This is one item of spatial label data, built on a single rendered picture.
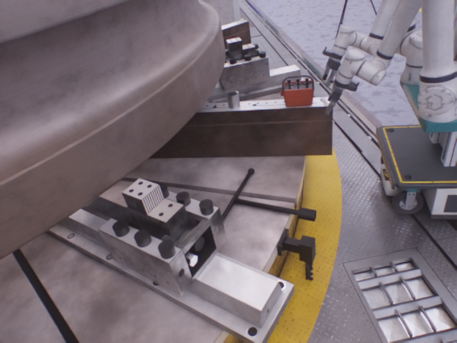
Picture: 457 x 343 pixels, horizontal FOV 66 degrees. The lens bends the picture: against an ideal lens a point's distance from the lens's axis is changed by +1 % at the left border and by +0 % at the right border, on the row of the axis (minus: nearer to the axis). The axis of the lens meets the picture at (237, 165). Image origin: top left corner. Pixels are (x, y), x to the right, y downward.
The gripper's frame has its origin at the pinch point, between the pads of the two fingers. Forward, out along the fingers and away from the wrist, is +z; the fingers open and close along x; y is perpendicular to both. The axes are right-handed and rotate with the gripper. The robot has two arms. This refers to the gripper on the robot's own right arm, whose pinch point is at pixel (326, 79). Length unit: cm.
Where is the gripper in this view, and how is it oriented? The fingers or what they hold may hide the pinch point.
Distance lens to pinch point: 243.8
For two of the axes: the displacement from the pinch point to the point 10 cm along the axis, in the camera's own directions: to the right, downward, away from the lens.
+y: 9.6, 2.4, 1.2
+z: -2.7, 8.4, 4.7
